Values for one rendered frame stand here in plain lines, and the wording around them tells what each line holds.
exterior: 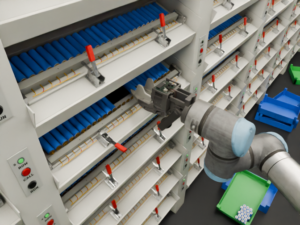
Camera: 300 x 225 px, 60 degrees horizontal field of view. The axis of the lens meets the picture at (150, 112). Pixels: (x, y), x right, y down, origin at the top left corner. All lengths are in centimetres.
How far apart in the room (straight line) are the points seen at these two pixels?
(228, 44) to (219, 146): 74
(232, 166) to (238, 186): 106
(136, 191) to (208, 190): 80
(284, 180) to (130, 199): 60
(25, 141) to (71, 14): 25
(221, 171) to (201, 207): 102
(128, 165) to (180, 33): 48
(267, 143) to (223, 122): 19
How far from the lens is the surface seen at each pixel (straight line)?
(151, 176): 117
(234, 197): 178
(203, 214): 173
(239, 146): 65
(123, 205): 109
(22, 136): 54
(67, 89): 61
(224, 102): 161
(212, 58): 119
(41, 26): 50
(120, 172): 93
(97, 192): 89
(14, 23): 47
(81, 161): 72
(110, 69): 67
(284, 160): 78
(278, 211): 189
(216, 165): 74
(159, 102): 74
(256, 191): 180
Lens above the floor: 148
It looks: 39 degrees down
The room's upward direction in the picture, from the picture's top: straight up
